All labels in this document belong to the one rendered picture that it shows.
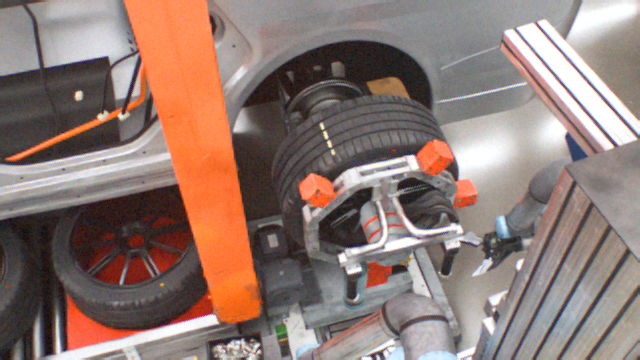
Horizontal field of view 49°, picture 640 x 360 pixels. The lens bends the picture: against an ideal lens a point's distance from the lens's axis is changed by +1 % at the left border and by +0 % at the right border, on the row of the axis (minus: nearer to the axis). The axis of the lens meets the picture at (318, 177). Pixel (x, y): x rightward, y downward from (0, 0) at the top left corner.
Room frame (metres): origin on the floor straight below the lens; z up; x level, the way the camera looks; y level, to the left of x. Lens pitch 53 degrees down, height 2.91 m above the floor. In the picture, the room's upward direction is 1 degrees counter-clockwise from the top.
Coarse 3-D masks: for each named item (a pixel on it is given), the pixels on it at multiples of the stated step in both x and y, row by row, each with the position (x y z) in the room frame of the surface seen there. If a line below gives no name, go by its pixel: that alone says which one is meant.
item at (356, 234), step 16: (384, 160) 1.49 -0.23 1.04; (336, 176) 1.41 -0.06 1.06; (368, 192) 1.66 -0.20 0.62; (400, 192) 1.49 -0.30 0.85; (416, 192) 1.57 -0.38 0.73; (336, 208) 1.43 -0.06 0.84; (352, 208) 1.45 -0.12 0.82; (320, 224) 1.45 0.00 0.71; (336, 224) 1.43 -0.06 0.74; (352, 224) 1.51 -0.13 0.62; (336, 240) 1.41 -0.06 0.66; (352, 240) 1.43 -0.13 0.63
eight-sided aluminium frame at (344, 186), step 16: (400, 160) 1.42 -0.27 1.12; (416, 160) 1.42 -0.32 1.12; (352, 176) 1.36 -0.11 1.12; (368, 176) 1.36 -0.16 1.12; (384, 176) 1.36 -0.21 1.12; (400, 176) 1.37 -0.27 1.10; (416, 176) 1.38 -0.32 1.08; (432, 176) 1.40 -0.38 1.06; (448, 176) 1.46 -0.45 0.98; (336, 192) 1.34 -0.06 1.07; (352, 192) 1.33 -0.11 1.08; (448, 192) 1.42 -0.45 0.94; (304, 208) 1.35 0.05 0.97; (320, 208) 1.31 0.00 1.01; (304, 224) 1.34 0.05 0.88; (416, 224) 1.45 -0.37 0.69; (432, 224) 1.42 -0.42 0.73; (304, 240) 1.34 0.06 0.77; (320, 240) 1.36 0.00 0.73; (320, 256) 1.31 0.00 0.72; (336, 256) 1.32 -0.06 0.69
